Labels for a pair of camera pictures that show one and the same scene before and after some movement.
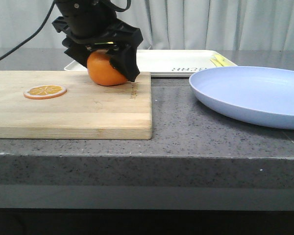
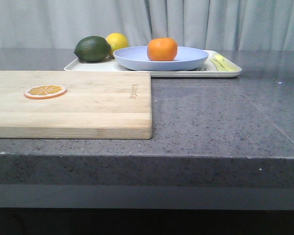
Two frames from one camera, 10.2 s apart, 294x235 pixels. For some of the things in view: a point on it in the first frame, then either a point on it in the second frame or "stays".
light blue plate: (263, 96) -> (137, 58)
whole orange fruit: (101, 70) -> (162, 49)
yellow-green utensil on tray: (220, 61) stays
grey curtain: (220, 25) stays
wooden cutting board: (87, 111) stays
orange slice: (45, 92) stays
